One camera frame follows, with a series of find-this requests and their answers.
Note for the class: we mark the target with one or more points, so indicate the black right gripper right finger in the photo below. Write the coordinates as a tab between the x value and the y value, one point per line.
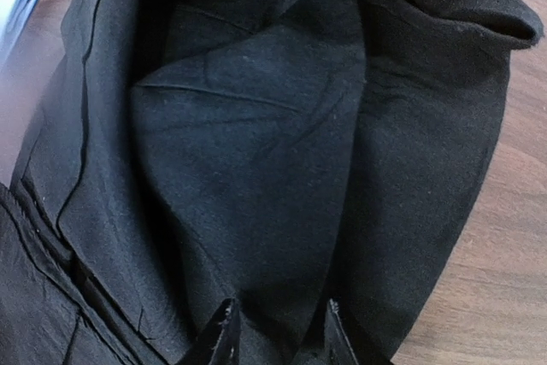
337	343

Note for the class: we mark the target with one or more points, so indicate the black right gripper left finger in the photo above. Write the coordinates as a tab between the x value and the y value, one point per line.
218	343

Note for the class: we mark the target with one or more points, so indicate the black long sleeve shirt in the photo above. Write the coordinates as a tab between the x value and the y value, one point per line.
278	152

